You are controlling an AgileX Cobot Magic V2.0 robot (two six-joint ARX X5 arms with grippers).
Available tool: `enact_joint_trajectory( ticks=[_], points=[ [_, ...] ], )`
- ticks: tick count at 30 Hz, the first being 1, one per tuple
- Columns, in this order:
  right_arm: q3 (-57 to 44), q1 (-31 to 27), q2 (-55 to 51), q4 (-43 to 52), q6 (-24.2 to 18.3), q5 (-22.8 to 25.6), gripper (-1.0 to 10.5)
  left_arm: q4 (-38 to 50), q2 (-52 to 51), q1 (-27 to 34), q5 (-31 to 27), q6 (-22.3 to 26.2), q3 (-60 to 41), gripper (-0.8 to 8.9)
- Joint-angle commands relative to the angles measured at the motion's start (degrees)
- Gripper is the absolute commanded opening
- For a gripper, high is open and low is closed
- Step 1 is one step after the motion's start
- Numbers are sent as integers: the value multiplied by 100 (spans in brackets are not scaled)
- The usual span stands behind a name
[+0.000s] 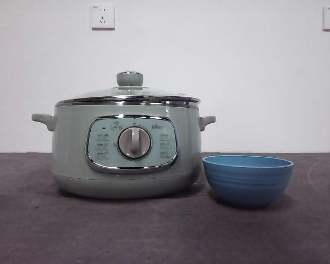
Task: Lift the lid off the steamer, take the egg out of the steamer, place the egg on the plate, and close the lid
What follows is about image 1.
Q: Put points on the glass lid with green knob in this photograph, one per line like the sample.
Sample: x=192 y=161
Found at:
x=129 y=79

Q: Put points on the pale green electric steamer pot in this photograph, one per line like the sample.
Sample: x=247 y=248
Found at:
x=71 y=154

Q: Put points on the blue ribbed bowl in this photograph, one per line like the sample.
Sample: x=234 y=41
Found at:
x=247 y=184

